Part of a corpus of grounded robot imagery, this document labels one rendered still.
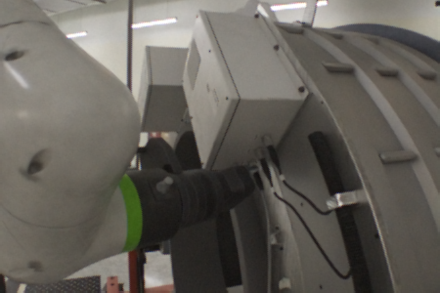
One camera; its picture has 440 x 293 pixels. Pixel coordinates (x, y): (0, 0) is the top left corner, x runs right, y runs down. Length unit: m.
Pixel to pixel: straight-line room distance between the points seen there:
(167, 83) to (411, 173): 0.76
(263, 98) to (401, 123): 0.21
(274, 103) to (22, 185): 0.33
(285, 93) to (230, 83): 0.08
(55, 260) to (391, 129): 0.45
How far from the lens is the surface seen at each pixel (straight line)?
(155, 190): 0.35
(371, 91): 0.54
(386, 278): 0.40
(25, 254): 0.30
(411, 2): 6.12
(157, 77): 1.02
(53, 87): 0.21
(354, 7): 6.15
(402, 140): 0.50
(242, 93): 0.42
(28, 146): 0.21
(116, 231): 0.33
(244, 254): 0.60
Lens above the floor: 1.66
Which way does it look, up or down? 5 degrees down
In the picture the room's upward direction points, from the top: 1 degrees clockwise
